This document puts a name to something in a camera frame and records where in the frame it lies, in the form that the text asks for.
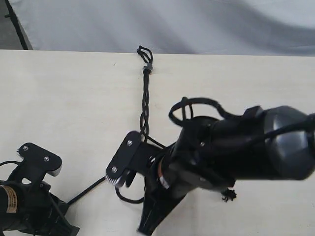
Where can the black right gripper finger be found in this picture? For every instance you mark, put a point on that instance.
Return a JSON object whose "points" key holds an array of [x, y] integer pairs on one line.
{"points": [[148, 203], [161, 210]]}

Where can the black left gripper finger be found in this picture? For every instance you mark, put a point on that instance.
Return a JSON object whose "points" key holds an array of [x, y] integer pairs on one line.
{"points": [[63, 227]]}

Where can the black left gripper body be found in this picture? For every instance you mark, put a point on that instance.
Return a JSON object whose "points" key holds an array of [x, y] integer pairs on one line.
{"points": [[44, 213]]}

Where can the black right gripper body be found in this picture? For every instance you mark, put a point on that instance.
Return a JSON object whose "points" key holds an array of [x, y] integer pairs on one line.
{"points": [[170, 184]]}

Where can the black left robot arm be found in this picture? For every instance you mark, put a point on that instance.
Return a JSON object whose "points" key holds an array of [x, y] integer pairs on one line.
{"points": [[11, 200]]}

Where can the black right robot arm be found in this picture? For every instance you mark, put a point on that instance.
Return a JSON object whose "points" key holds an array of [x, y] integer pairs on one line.
{"points": [[212, 154]]}

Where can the grey backdrop cloth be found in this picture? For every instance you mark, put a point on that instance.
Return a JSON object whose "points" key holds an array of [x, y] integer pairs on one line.
{"points": [[224, 27]]}

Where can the black backdrop stand pole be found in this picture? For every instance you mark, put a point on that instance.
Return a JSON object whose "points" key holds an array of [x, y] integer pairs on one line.
{"points": [[11, 15]]}

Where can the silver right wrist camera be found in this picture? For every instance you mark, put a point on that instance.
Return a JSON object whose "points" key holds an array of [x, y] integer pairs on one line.
{"points": [[133, 156]]}

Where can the clear adhesive tape piece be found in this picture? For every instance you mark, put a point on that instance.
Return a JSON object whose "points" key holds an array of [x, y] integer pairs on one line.
{"points": [[148, 67]]}

